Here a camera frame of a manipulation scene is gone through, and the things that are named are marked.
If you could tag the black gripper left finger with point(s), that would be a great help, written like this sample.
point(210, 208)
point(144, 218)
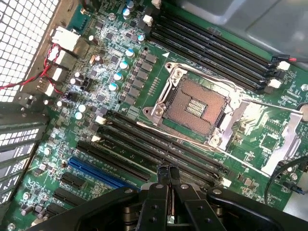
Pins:
point(154, 207)

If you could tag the long black expansion slot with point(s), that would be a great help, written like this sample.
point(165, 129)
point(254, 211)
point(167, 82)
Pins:
point(113, 160)

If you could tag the silver metal socket cover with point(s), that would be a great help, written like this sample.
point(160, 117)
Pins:
point(292, 134)

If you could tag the CPU socket with gold pins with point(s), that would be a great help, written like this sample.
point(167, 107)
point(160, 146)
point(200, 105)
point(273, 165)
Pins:
point(192, 106)

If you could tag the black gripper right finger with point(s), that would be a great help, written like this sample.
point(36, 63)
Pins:
point(199, 214)

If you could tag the blue-topped silver capacitor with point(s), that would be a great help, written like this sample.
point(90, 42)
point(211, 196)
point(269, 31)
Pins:
point(130, 52)
point(118, 76)
point(78, 115)
point(141, 38)
point(113, 86)
point(124, 65)
point(126, 13)

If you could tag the silver motherboard screw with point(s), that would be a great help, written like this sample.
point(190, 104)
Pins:
point(304, 87)

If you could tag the perforated metal slot cover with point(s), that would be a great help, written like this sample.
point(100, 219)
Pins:
point(9, 173)
point(14, 155)
point(19, 136)

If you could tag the short black expansion slot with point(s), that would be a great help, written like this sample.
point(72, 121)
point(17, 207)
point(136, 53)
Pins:
point(72, 180)
point(54, 209)
point(66, 196)

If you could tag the black RAM slot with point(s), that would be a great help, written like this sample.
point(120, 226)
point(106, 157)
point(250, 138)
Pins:
point(216, 37)
point(216, 59)
point(134, 150)
point(144, 130)
point(144, 138)
point(216, 52)
point(216, 44)
point(144, 146)

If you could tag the green computer motherboard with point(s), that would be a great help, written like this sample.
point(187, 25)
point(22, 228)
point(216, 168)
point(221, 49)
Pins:
point(264, 19)

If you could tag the blue expansion slot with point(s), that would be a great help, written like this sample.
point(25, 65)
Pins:
point(96, 172)

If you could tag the green PC motherboard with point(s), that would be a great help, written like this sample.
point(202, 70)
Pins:
point(252, 154)

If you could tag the white plastic power connector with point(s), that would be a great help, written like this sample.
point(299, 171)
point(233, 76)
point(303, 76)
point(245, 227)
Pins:
point(63, 38)

